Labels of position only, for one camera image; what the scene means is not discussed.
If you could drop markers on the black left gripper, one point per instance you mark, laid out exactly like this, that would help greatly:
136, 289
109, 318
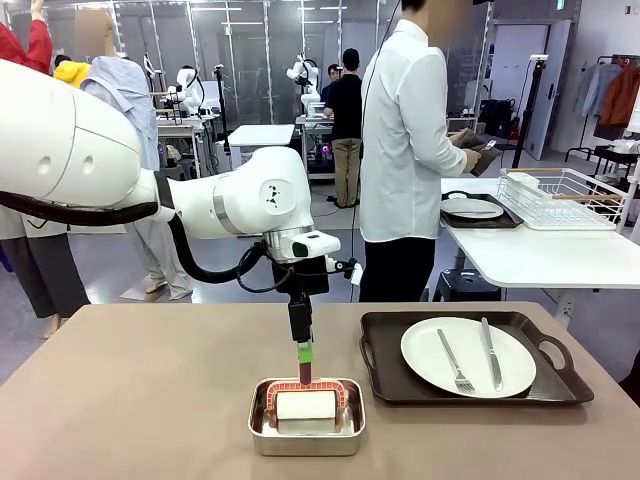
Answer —
302, 277

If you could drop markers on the pink lint roller white roll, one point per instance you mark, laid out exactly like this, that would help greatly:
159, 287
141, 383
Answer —
305, 406

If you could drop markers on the large white round plate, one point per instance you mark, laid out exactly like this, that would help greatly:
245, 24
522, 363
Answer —
425, 350

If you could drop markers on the silver fork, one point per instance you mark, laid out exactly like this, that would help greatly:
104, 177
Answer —
453, 361

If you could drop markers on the silver table knife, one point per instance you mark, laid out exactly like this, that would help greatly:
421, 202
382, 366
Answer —
493, 361

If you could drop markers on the brown cloth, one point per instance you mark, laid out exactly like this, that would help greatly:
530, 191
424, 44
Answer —
487, 157

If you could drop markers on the person right forearm white sleeve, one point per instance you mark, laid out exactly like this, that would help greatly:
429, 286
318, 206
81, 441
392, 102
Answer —
445, 150

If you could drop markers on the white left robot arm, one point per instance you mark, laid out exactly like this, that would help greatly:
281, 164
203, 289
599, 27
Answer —
50, 150

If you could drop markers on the person right hand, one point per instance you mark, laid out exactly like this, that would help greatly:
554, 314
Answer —
472, 161

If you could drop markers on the small white left clip-on device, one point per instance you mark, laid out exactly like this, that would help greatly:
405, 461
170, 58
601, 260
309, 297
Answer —
356, 273

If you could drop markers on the rectangular steel tray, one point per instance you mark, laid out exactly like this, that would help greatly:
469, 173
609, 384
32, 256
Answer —
306, 445

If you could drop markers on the black plastic stool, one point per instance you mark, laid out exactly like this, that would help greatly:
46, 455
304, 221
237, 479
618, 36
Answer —
465, 287

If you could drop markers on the white standing desk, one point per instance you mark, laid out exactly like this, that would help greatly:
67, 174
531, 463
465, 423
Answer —
262, 134

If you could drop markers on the white plate with grey rim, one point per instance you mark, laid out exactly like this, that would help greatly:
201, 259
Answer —
470, 206

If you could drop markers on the person in black t-shirt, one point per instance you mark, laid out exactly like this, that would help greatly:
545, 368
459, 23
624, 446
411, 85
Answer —
345, 110

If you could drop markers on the person in white shirt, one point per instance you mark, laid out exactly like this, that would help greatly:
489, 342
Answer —
400, 125

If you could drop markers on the dark brown flat tray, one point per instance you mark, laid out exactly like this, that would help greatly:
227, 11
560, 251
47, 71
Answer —
507, 217

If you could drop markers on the seated person with glasses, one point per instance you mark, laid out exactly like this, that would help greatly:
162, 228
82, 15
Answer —
332, 82

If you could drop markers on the white background robot tall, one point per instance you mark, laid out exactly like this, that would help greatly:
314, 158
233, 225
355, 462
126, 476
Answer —
305, 80

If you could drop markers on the white background robot at workbench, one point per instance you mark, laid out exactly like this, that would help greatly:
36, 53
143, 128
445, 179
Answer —
187, 92

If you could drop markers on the white side table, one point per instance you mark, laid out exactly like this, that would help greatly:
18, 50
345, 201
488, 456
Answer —
550, 250

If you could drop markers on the white rectangular container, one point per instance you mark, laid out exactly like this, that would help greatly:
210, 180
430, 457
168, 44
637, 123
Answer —
522, 179

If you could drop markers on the black bags pile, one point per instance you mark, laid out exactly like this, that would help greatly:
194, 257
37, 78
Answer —
497, 117

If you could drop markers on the mannequin in blue striped shirt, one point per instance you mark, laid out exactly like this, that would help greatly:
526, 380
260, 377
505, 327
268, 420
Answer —
125, 100

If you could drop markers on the black stand with white device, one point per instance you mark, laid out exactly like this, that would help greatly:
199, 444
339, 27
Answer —
532, 100

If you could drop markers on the yellow garment figure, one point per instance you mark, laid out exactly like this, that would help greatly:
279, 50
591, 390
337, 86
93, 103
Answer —
72, 75

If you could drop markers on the black clothes rack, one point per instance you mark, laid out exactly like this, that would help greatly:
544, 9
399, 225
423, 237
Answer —
590, 145

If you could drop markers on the light blue hanging shirt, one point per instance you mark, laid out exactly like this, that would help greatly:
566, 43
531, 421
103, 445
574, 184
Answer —
597, 87

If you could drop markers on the mannequin in red jacket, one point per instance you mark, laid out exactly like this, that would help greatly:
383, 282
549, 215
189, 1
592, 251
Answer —
35, 50

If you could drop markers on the orange hanging jacket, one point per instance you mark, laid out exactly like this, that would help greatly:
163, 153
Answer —
622, 95

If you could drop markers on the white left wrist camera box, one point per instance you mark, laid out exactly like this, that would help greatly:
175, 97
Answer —
315, 245

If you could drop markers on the black camera tripod pole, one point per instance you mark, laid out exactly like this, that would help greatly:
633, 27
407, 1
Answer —
223, 110

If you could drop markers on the metal frame workbench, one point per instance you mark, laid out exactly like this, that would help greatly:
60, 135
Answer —
177, 125

